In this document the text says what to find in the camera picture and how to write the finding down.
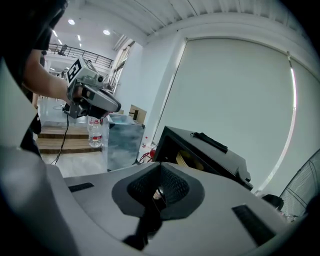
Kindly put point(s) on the person's left hand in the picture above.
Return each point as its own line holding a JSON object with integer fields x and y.
{"x": 78, "y": 92}

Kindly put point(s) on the black floor fan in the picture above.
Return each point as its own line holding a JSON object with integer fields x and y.
{"x": 302, "y": 185}

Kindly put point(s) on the person's black shirt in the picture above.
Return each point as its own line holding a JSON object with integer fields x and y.
{"x": 25, "y": 27}

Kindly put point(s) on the wooden steps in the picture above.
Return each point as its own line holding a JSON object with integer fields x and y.
{"x": 72, "y": 142}

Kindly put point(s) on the round ceiling light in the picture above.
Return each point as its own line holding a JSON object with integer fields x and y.
{"x": 106, "y": 32}
{"x": 71, "y": 22}

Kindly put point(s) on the person's left forearm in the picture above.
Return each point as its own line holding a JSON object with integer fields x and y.
{"x": 47, "y": 82}

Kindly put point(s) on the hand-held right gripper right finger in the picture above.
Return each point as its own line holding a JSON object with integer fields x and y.
{"x": 182, "y": 192}

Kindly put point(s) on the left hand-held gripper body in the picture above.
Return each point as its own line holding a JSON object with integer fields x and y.
{"x": 105, "y": 102}

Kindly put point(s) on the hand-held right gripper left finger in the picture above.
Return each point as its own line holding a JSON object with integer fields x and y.
{"x": 140, "y": 190}

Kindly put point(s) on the black balcony railing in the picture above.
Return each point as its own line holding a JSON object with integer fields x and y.
{"x": 87, "y": 56}

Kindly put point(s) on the translucent plastic container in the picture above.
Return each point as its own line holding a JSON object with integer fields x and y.
{"x": 122, "y": 145}

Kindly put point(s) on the beige plastic piece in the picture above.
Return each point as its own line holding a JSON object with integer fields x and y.
{"x": 187, "y": 160}

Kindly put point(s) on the brown cardboard box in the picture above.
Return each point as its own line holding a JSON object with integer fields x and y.
{"x": 137, "y": 112}

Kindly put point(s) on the black box appliance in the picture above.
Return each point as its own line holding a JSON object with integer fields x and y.
{"x": 215, "y": 160}

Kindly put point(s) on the white roller blind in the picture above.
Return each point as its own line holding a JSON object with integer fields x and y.
{"x": 307, "y": 112}
{"x": 225, "y": 112}

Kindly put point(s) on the clear water bottle red label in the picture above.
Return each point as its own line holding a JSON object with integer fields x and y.
{"x": 95, "y": 135}

